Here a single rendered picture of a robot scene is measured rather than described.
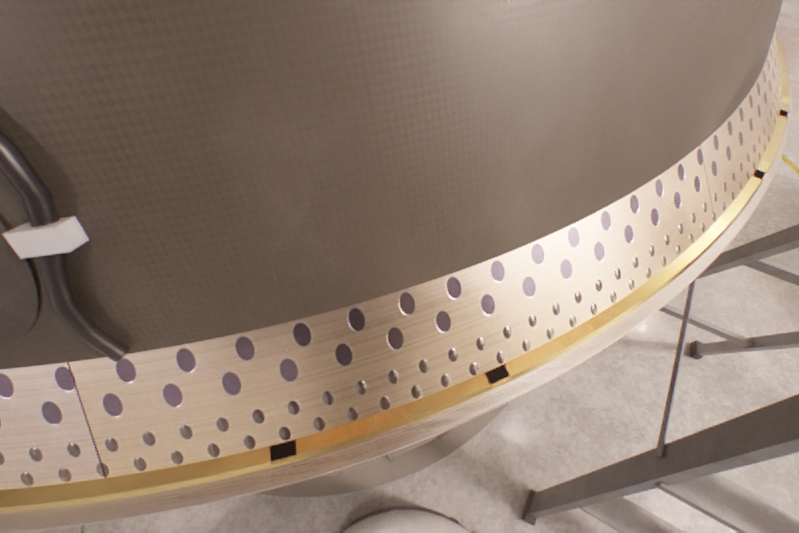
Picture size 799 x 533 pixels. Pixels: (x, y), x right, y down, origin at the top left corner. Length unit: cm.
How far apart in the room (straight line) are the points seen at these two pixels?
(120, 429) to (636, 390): 172
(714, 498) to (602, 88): 93
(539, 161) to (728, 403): 183
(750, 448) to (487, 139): 75
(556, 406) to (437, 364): 136
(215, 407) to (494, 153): 25
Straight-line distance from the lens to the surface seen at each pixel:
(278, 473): 29
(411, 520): 112
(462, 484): 146
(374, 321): 23
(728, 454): 88
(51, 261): 23
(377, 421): 26
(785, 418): 84
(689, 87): 38
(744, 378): 212
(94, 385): 29
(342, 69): 18
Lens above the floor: 144
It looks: 58 degrees down
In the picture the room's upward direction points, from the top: 1 degrees clockwise
